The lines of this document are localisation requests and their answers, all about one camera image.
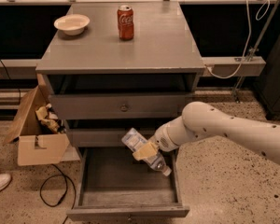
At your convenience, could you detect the clear blue plastic bottle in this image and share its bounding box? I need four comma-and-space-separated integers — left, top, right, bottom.
121, 128, 172, 176

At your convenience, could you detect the open cardboard box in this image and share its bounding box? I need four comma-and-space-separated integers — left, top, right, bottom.
4, 75, 69, 166

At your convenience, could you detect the red cola can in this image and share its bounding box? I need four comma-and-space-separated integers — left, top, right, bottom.
117, 5, 134, 40

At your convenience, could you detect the grey drawer cabinet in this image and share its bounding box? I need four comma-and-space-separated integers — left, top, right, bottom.
36, 2, 203, 137

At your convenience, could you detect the grey bottom drawer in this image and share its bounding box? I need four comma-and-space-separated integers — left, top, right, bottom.
67, 147, 189, 221

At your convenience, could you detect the grey top drawer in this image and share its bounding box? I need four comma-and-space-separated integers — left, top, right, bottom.
49, 93, 191, 119

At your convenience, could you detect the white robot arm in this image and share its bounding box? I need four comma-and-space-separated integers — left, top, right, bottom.
133, 102, 280, 165

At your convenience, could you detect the grey wall ledge rail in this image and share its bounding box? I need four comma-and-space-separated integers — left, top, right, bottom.
0, 56, 266, 79

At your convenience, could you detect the grey drawer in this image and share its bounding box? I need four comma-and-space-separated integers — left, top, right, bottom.
66, 128, 130, 147
49, 93, 191, 119
67, 147, 189, 221

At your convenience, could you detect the grey middle drawer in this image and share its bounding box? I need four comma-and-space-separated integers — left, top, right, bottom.
66, 128, 130, 147

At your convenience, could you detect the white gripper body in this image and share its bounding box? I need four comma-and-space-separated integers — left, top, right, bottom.
152, 124, 179, 152

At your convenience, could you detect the black floor cable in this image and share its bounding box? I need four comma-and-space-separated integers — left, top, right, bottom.
39, 163, 77, 224

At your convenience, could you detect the white hanging cable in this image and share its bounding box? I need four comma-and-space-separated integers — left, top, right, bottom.
204, 0, 271, 80

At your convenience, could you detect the metal stand pole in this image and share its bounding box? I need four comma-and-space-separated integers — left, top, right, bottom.
226, 0, 280, 104

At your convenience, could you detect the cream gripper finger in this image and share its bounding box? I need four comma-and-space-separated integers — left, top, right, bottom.
133, 141, 159, 161

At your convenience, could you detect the white ceramic bowl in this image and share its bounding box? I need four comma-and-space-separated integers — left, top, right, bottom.
54, 14, 90, 35

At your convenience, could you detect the crumpled paper in box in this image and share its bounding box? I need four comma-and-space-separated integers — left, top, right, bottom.
35, 104, 64, 134

